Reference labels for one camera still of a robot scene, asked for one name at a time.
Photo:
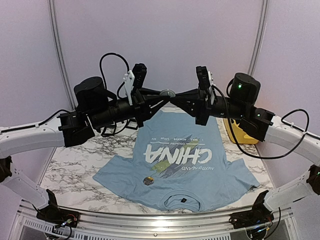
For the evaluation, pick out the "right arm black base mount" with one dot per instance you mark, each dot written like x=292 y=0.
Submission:
x=258 y=214

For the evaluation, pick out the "aluminium wall post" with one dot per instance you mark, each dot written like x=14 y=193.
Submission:
x=259 y=36
x=59 y=53

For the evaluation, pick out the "yellow plastic basket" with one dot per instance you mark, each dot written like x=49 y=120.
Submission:
x=241 y=136

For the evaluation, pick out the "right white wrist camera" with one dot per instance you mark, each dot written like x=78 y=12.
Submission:
x=206 y=83

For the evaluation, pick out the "light blue printed t-shirt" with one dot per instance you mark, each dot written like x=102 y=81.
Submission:
x=187 y=161

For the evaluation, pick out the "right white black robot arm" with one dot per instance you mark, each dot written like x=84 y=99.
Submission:
x=262 y=125

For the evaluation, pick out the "aluminium front frame rail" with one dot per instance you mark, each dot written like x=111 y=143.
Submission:
x=212 y=225

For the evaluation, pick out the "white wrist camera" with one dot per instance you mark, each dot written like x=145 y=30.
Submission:
x=206 y=83
x=135 y=77

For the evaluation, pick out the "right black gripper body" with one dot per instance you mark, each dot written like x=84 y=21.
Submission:
x=204 y=110

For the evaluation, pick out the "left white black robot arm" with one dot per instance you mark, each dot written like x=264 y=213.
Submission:
x=97 y=108

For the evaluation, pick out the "left aluminium wall post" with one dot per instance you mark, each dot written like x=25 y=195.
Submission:
x=59 y=53

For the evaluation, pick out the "white round brooch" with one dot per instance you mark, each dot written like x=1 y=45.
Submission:
x=148 y=180

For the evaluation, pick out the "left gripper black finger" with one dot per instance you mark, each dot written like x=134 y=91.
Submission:
x=153 y=105
x=149 y=92

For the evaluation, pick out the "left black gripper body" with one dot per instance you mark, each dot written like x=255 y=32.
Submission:
x=106 y=116

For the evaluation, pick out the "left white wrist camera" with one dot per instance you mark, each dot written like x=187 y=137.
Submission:
x=135 y=77

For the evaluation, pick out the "right aluminium wall post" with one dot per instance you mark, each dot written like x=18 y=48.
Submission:
x=259 y=36

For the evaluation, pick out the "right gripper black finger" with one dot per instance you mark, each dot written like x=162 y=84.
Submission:
x=190 y=94
x=187 y=104

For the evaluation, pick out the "black brooch box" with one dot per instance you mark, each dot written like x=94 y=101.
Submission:
x=109 y=130

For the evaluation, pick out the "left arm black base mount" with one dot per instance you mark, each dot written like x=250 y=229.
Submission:
x=54 y=214

